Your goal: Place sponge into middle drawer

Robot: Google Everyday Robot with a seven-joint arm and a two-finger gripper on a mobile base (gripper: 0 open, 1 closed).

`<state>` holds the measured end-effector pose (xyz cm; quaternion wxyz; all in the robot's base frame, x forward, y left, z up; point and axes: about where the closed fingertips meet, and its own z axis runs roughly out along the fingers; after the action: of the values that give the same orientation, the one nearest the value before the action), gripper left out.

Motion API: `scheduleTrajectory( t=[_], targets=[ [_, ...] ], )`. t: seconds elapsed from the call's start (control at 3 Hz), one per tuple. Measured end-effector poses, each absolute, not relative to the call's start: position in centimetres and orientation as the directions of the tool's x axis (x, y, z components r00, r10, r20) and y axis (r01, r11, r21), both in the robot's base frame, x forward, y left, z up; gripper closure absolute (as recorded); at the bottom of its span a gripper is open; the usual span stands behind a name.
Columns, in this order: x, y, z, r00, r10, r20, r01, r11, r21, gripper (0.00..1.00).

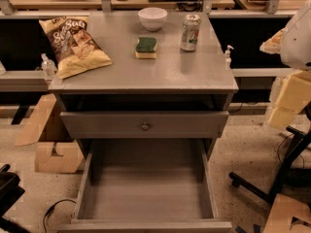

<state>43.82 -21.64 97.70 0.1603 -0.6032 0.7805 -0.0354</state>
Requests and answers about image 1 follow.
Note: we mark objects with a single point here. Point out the clear plastic bottle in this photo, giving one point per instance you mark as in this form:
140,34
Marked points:
48,67

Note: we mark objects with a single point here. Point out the black equipment at left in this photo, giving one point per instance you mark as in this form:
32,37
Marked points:
10,192

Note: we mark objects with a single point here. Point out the grey drawer cabinet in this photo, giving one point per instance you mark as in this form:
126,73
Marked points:
176,81

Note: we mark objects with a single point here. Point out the closed grey top drawer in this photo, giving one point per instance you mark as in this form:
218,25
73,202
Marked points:
100,125

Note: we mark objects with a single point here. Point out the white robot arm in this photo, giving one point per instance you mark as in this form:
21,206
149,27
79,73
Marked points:
296,45

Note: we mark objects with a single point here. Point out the open grey middle drawer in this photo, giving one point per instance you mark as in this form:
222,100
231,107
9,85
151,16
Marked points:
146,186

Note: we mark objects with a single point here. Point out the yellow brown chip bag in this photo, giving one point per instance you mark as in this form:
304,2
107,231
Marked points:
74,48

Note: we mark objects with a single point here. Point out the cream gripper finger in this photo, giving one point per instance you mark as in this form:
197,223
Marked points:
274,44
290,96

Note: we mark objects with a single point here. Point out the white ceramic bowl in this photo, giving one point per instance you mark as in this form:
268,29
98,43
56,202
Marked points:
152,18

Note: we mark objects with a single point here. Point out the silver soda can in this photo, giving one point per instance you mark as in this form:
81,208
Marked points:
190,31

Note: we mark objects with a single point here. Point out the wooden back shelf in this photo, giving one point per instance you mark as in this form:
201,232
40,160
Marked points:
82,4

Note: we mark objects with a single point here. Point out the green and yellow sponge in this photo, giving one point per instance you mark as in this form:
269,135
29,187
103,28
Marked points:
146,48

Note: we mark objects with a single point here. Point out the cardboard box at right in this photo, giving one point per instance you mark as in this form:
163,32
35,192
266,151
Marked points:
288,215

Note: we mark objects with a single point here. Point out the cardboard box on floor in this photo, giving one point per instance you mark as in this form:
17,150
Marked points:
55,151

